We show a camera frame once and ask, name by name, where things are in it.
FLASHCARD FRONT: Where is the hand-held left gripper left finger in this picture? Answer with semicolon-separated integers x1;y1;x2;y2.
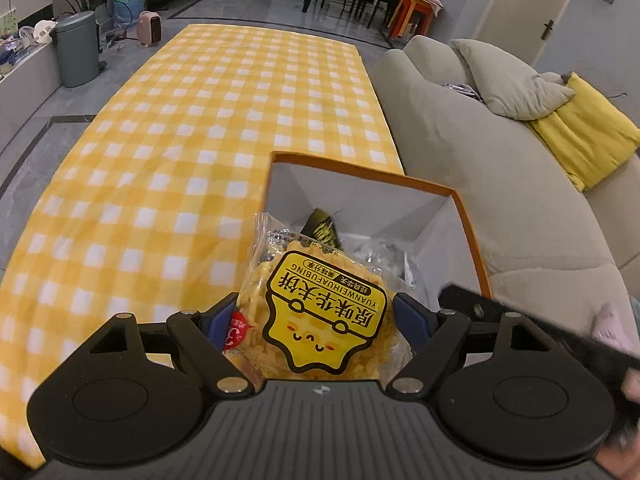
82;292;253;397

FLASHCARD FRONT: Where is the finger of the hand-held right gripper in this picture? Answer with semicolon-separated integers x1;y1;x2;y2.
438;285;507;322

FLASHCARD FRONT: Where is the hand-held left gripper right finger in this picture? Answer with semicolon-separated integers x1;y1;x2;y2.
387;294;553;397

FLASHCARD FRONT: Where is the clear white snack packet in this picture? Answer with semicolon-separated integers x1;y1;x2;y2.
344;236;427;292

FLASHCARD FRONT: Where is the orange cardboard box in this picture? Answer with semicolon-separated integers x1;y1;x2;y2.
262;150;494;312

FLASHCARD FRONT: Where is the yellow waffle snack packet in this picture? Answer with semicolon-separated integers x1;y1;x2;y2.
235;212;407;382

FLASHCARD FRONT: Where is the black snack packet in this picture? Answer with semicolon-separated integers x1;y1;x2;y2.
299;208;344;252

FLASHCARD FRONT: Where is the pale pink cloth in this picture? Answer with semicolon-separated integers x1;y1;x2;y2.
591;303;635;352

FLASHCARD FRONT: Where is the beige sofa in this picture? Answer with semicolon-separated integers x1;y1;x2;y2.
369;35;640;361

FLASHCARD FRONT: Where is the yellow checked tablecloth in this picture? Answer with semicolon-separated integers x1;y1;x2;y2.
0;24;405;467

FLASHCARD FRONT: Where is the yellow cushion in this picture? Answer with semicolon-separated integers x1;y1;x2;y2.
525;72;640;193

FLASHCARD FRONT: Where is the small dark thing on sofa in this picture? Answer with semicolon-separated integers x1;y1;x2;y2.
442;82;484;102

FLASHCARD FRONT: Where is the grey cushion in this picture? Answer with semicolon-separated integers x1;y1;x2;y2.
451;38;577;122

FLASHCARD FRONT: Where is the orange stool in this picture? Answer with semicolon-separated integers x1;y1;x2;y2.
386;0;444;44

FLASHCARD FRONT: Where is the pink space heater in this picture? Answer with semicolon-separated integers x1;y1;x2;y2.
137;10;168;49

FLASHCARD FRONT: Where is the white door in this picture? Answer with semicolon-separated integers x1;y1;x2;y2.
481;0;585;67

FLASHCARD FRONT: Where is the grey trash bin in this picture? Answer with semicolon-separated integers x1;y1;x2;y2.
53;10;102;89

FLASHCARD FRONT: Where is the white low cabinet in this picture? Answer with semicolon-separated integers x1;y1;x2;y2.
0;41;64;128

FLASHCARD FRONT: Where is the blue water bottle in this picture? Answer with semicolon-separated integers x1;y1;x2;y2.
106;0;149;29

